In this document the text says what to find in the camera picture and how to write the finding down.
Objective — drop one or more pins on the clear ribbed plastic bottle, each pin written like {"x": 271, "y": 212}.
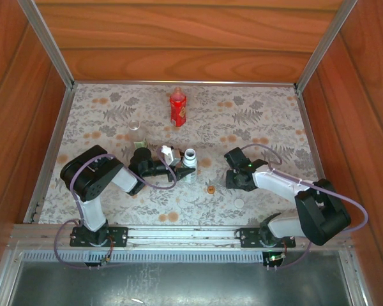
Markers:
{"x": 190, "y": 161}

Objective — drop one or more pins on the small orange bottle cap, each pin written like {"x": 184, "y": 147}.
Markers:
{"x": 211, "y": 190}

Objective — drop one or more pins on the wide white bottle cap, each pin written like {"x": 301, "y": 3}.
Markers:
{"x": 239, "y": 203}

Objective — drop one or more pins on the red labelled plastic bottle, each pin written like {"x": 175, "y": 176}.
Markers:
{"x": 178, "y": 111}

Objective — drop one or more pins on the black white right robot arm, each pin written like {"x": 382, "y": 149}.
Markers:
{"x": 284, "y": 188}

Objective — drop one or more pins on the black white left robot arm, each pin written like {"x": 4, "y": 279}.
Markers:
{"x": 92, "y": 213}

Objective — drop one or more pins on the clear bottle green white label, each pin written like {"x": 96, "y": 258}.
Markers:
{"x": 136, "y": 134}

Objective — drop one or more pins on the grey metal sheet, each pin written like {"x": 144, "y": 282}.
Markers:
{"x": 178, "y": 283}

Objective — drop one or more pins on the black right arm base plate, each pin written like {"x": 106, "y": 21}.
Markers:
{"x": 250, "y": 237}

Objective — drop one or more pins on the aluminium mounting rail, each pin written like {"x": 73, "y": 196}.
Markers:
{"x": 178, "y": 234}

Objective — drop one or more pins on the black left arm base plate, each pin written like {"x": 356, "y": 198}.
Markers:
{"x": 118, "y": 237}

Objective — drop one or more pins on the aluminium table edge rail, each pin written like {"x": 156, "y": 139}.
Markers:
{"x": 185, "y": 83}

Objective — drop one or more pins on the aluminium frame post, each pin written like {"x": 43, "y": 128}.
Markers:
{"x": 48, "y": 41}
{"x": 325, "y": 44}

